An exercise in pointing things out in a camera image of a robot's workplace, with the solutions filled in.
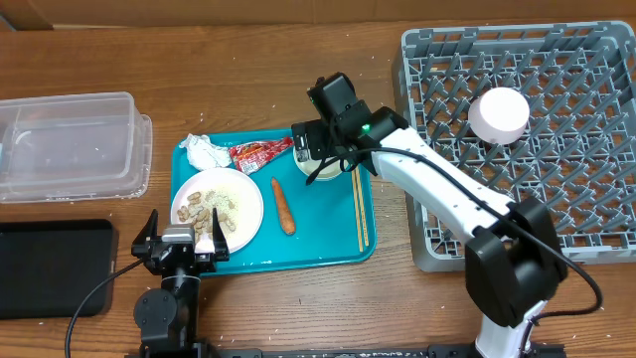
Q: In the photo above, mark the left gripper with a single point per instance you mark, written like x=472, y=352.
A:
x=204, y=264

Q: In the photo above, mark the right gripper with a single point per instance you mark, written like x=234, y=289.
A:
x=320, y=132

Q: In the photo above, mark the white saucer bowl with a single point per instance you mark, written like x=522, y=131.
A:
x=307, y=165

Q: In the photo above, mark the wooden chopstick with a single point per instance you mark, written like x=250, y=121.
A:
x=361, y=205
x=357, y=214

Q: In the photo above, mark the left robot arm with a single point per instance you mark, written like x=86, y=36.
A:
x=167, y=316

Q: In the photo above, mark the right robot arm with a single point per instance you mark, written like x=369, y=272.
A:
x=513, y=265

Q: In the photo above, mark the peanuts and rice scraps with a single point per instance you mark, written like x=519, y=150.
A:
x=199, y=207

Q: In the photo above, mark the white plate with food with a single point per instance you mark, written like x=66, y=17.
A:
x=239, y=187

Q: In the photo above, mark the teal plastic tray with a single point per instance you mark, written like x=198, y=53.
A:
x=323, y=212

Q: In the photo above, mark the crumpled white tissue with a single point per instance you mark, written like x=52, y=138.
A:
x=203, y=154

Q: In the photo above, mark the red snack wrapper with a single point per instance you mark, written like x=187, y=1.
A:
x=249, y=157

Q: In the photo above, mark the orange carrot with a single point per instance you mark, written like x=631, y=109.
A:
x=284, y=214

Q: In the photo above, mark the clear plastic bin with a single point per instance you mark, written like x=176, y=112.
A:
x=74, y=147

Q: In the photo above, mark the black plastic bin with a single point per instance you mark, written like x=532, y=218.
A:
x=48, y=268

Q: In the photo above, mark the grey dish rack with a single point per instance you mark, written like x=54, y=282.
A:
x=577, y=153

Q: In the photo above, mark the cardboard backdrop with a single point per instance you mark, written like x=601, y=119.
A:
x=47, y=14

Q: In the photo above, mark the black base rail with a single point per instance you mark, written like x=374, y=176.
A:
x=432, y=351

